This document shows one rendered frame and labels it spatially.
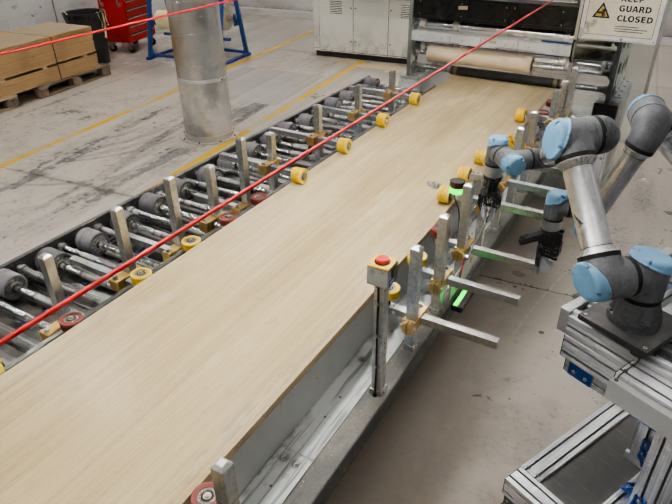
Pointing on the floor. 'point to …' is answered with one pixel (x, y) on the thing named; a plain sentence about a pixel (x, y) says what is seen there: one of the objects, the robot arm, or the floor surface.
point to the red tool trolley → (129, 10)
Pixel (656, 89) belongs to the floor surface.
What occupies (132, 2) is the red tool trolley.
